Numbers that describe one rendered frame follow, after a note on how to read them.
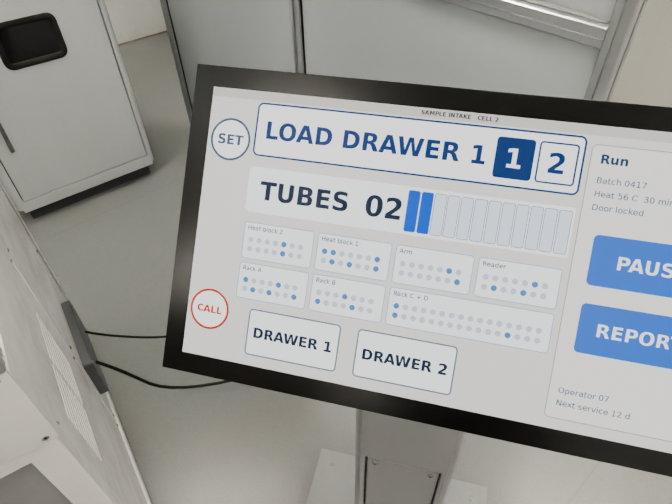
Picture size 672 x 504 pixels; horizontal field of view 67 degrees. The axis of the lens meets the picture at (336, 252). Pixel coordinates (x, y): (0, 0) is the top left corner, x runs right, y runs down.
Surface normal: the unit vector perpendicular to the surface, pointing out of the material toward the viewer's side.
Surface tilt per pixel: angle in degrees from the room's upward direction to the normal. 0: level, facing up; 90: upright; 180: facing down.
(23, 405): 90
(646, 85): 90
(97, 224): 1
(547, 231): 50
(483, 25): 90
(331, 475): 5
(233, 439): 0
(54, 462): 90
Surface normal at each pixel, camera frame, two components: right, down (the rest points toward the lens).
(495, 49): -0.75, 0.47
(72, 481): 0.55, 0.57
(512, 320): -0.20, 0.05
